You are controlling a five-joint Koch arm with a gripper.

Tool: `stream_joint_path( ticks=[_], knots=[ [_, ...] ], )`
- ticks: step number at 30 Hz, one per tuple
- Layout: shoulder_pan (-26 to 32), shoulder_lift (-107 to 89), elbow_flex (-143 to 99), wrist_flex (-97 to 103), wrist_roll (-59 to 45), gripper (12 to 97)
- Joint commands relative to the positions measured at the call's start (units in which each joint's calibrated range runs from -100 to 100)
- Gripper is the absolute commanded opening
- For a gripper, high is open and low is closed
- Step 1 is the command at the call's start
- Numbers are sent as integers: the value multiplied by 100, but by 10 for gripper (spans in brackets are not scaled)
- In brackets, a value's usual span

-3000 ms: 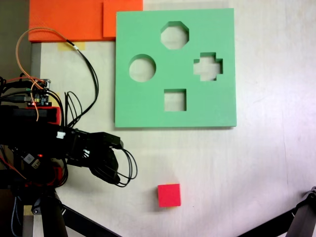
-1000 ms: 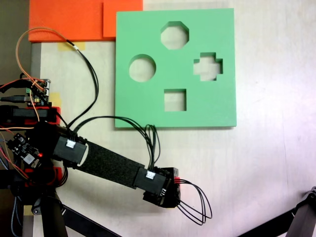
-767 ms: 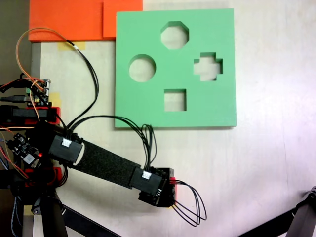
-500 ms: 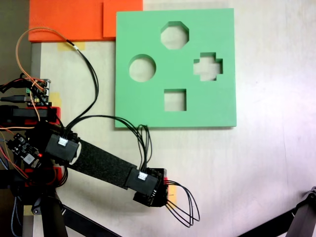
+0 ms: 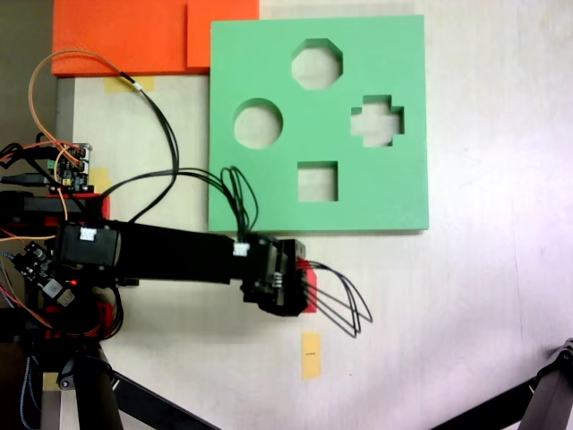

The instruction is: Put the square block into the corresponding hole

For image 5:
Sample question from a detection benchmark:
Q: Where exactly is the black wrist wire loop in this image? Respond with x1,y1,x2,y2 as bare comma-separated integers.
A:
220,165,261,247

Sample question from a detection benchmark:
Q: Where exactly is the green shape sorting board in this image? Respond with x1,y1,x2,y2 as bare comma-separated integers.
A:
207,14,431,236

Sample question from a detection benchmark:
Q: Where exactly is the long black wire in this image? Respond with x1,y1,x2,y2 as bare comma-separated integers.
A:
99,79,246,225

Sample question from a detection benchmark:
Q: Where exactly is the small black circuit board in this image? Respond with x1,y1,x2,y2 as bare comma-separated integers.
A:
14,240,53,284

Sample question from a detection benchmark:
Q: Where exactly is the large orange foam block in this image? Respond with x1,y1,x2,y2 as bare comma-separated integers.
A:
51,0,212,78

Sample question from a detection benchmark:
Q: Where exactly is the notched black tripod leg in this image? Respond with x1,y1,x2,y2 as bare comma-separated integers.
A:
517,338,573,430

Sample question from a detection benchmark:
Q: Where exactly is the black gripper wire loop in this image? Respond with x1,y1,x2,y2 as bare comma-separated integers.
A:
305,261,374,339

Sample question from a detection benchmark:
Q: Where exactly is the thin orange wire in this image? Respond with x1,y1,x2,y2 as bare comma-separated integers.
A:
28,49,141,150

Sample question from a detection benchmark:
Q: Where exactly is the black USB cable plug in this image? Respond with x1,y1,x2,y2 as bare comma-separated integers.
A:
0,171,47,186

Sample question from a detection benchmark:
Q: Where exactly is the circuit board with wires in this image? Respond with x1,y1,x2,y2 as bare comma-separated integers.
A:
46,142,96,194

